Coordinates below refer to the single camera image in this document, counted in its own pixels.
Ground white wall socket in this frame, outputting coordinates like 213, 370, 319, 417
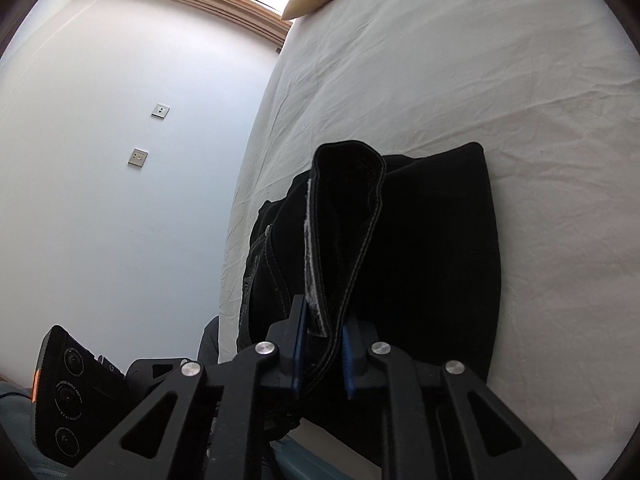
151, 103, 170, 119

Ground beige wall socket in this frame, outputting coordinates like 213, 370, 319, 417
128, 148, 149, 168

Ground black denim pants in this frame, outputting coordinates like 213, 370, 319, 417
235, 138, 504, 441

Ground white bed sheet mattress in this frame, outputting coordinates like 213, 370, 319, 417
219, 0, 639, 479

